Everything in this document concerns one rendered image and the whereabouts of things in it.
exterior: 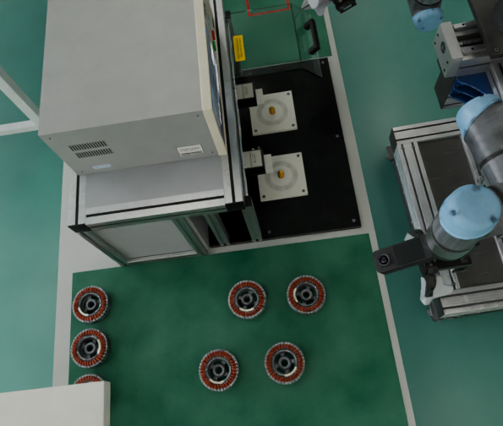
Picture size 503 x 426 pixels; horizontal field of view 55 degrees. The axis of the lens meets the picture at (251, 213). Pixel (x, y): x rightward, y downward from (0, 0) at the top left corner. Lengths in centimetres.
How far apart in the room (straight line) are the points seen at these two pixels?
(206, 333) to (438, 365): 112
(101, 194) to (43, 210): 146
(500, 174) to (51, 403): 92
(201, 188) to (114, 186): 23
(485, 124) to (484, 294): 132
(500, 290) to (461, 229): 138
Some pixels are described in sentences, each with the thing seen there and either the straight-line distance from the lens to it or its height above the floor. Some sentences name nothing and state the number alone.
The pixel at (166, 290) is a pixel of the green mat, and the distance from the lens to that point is 154.
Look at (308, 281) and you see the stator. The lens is 144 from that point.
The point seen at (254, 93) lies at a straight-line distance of 156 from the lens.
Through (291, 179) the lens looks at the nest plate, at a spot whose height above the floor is 78.
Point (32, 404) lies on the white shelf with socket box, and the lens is 113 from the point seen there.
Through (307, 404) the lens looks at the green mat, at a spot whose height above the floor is 75.
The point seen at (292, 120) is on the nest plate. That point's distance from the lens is 166.
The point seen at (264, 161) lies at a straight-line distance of 146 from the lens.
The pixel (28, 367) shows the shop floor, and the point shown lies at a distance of 254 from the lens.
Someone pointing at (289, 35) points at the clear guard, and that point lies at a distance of 150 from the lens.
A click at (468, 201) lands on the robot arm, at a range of 77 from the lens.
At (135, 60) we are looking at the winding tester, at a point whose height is 132.
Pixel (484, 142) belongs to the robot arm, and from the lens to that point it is 86.
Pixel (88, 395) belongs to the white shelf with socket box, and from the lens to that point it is 107.
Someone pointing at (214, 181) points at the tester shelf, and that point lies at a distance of 121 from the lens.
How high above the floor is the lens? 219
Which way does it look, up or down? 67 degrees down
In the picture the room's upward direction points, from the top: 18 degrees counter-clockwise
